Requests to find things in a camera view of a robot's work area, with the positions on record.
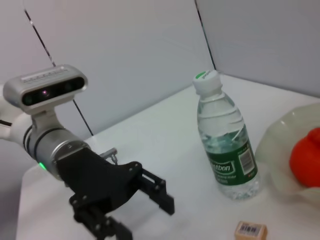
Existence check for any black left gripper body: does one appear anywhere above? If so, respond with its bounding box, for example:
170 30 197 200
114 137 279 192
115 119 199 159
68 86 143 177
55 146 144 219

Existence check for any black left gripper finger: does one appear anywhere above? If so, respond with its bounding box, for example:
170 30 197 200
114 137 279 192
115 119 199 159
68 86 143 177
134 169 176 216
73 202 133 240

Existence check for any clear water bottle green label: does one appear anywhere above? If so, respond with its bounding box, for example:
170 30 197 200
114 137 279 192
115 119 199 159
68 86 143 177
191 69 261 201

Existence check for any beige eraser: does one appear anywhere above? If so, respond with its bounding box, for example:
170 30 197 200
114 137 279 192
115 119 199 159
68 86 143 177
233 220 268 240

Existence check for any orange fruit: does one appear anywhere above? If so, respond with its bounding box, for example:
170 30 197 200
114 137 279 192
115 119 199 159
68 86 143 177
289 127 320 189

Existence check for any translucent green fruit bowl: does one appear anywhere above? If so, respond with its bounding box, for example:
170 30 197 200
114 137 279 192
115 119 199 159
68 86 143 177
254 101 320 206

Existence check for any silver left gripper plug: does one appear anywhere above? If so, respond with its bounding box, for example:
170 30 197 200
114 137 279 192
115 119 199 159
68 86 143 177
99 147 119 165

